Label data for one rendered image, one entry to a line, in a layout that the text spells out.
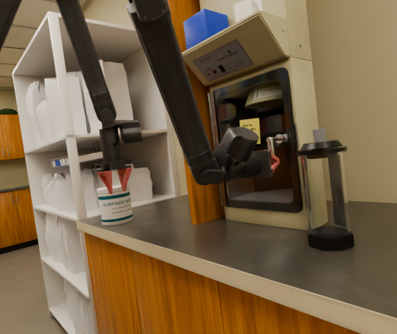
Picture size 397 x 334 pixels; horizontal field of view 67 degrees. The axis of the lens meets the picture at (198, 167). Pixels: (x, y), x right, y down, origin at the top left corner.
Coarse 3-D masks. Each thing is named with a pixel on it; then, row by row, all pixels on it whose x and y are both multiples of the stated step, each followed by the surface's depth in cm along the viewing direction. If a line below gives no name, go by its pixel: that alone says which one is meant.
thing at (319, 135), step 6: (318, 132) 68; (324, 132) 68; (318, 138) 68; (324, 138) 68; (306, 144) 68; (312, 144) 66; (318, 144) 65; (324, 144) 65; (330, 144) 65; (336, 144) 65; (342, 144) 66
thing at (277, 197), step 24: (216, 96) 100; (240, 96) 92; (264, 96) 85; (288, 96) 79; (216, 120) 101; (264, 120) 86; (288, 120) 80; (264, 144) 87; (288, 144) 81; (288, 168) 82; (240, 192) 97; (264, 192) 90; (288, 192) 83
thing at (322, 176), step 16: (304, 160) 68; (320, 160) 65; (336, 160) 65; (304, 176) 69; (320, 176) 65; (336, 176) 65; (304, 192) 70; (320, 192) 66; (336, 192) 65; (320, 208) 66; (336, 208) 65; (320, 224) 66; (336, 224) 65
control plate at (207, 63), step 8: (224, 48) 84; (232, 48) 83; (240, 48) 82; (208, 56) 90; (216, 56) 88; (224, 56) 87; (232, 56) 86; (240, 56) 84; (248, 56) 83; (200, 64) 94; (208, 64) 92; (216, 64) 91; (224, 64) 89; (232, 64) 88; (240, 64) 87; (248, 64) 85; (208, 72) 95; (224, 72) 92; (232, 72) 91; (208, 80) 98
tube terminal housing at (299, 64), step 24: (216, 0) 96; (240, 0) 89; (264, 0) 83; (288, 0) 79; (288, 24) 79; (264, 72) 86; (288, 72) 80; (312, 72) 86; (312, 96) 85; (312, 120) 85; (240, 216) 100; (264, 216) 92; (288, 216) 86
